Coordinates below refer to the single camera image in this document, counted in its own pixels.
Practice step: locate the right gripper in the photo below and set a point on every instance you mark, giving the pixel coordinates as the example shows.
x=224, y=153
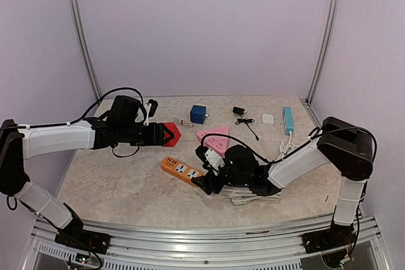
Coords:
x=208, y=181

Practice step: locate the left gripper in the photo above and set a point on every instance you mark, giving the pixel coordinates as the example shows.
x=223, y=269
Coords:
x=156, y=136

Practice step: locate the red cube socket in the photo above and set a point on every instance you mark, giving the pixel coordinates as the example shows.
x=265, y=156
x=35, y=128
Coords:
x=171, y=134

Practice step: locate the orange power strip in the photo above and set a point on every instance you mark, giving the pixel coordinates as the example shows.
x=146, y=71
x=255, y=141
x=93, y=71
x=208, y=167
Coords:
x=180, y=170

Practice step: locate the blue cube socket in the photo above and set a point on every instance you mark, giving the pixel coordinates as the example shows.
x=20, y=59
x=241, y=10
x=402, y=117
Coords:
x=198, y=114

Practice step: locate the pink triangular power strip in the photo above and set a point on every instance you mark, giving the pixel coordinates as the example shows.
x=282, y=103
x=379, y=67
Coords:
x=218, y=144

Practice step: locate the white USB charger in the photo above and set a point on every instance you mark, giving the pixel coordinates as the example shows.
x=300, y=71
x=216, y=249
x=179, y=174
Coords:
x=268, y=119

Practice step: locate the teal power strip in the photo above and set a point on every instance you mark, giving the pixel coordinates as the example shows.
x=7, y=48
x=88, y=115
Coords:
x=288, y=121

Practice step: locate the white charger with pink cable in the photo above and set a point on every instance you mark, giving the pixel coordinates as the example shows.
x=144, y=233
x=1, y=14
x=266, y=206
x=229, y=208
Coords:
x=183, y=123

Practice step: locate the black power adapter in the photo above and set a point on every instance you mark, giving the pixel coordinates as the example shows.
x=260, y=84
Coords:
x=238, y=110

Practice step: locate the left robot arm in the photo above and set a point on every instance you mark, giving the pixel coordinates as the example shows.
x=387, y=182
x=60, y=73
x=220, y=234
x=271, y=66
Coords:
x=126, y=122

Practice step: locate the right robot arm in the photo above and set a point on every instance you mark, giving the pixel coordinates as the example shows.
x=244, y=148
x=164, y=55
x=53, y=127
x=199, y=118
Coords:
x=351, y=149

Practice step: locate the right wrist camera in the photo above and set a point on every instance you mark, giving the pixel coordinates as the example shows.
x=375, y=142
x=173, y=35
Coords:
x=211, y=160

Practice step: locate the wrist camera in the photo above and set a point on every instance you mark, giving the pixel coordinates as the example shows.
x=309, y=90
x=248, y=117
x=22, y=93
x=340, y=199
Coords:
x=149, y=110
x=211, y=160

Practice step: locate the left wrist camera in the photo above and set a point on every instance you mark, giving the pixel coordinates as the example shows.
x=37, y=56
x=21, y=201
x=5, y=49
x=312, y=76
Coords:
x=149, y=110

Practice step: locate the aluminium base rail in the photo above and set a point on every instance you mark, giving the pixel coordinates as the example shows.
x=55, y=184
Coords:
x=277, y=246

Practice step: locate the left aluminium frame post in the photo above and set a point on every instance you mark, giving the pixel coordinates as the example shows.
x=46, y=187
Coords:
x=84, y=49

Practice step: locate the aluminium frame post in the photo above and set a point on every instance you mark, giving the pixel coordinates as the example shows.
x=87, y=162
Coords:
x=84, y=49
x=322, y=56

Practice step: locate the right aluminium frame post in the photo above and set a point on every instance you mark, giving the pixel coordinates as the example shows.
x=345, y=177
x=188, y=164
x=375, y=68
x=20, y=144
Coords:
x=322, y=56

